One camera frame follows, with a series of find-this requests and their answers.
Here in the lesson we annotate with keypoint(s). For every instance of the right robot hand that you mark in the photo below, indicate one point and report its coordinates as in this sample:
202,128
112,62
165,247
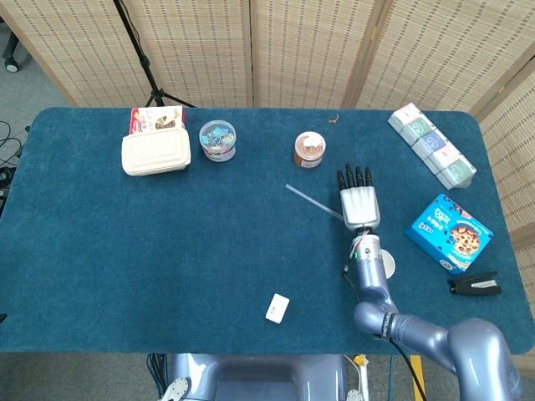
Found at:
360,206

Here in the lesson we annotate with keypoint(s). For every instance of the clear plastic straw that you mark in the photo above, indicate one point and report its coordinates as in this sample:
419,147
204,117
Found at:
309,200

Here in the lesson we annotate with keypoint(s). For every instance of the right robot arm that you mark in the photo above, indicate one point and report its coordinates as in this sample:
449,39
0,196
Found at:
376,284

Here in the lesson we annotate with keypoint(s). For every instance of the flower print paper cup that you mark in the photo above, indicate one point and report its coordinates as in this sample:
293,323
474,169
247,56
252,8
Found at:
389,265

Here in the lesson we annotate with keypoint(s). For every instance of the clear jar of rubber bands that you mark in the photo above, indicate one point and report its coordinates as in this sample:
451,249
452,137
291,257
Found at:
309,150

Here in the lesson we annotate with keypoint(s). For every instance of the loose brown rubber band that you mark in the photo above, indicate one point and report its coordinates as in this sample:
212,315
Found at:
333,120

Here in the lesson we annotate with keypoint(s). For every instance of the blue cookie box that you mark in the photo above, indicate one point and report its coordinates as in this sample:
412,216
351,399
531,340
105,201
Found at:
449,234

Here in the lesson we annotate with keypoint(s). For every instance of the wrapped tissue packet bundle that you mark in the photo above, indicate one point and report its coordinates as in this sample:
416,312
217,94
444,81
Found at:
432,144

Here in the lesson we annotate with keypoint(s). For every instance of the small white box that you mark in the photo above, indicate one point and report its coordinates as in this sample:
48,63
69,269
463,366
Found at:
277,309

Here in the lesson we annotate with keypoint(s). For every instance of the black stapler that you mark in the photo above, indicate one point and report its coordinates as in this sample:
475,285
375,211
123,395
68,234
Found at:
474,285

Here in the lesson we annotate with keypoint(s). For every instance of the clear jar of binder clips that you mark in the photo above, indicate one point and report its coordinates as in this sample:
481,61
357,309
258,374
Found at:
217,140

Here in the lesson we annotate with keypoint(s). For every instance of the purple grey robot torso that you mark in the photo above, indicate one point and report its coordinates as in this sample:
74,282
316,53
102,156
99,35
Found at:
259,376

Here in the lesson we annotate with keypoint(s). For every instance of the beige lidded lunch box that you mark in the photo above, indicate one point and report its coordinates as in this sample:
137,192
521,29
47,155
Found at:
155,152

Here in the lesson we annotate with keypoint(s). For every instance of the red snack box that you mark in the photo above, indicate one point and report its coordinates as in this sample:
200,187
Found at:
154,119

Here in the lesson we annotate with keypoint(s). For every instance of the teal blue table cloth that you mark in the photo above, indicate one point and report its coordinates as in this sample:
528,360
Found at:
125,250

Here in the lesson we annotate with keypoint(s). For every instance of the black tripod stand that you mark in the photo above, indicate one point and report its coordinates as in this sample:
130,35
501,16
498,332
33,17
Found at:
144,62

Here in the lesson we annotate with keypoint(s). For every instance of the office chair caster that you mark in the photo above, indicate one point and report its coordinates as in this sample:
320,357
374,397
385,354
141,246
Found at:
11,64

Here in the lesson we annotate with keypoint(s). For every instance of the grey robot base bracket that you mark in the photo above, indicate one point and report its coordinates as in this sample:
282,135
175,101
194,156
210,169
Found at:
354,396
175,388

